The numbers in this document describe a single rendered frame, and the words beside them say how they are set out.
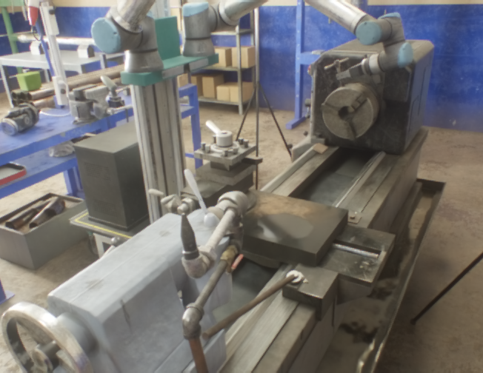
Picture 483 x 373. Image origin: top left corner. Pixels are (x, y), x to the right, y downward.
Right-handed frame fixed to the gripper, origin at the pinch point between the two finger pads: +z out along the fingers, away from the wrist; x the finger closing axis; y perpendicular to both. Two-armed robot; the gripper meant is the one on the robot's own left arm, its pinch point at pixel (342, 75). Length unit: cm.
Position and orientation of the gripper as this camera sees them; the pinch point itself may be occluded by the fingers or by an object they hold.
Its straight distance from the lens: 221.9
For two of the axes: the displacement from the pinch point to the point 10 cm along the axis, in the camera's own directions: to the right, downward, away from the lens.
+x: -6.9, 4.2, -6.0
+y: -3.5, -9.1, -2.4
